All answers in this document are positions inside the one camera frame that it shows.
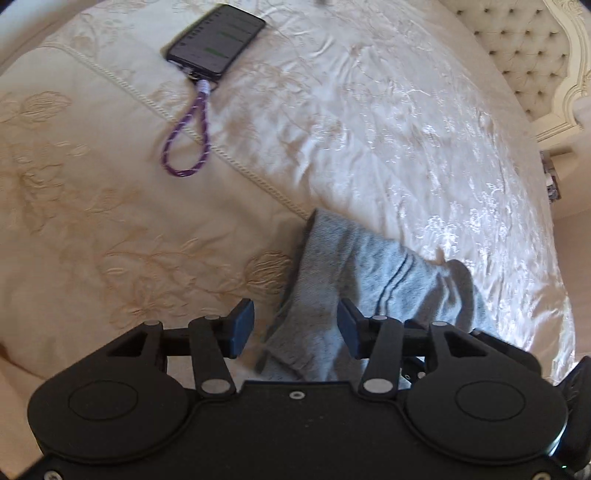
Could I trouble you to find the grey sweatpants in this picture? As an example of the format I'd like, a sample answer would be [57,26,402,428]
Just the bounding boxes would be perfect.
[257,209,498,382]

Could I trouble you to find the cream embroidered bedspread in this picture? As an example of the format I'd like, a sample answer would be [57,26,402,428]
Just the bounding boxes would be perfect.
[1,1,575,476]

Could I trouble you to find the black smartphone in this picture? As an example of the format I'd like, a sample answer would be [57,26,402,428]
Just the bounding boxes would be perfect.
[164,4,266,81]

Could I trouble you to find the cream tufted headboard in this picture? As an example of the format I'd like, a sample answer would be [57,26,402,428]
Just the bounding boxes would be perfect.
[443,0,590,149]

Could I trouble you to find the purple white wrist strap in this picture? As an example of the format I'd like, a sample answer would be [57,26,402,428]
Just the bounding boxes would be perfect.
[159,78,216,179]

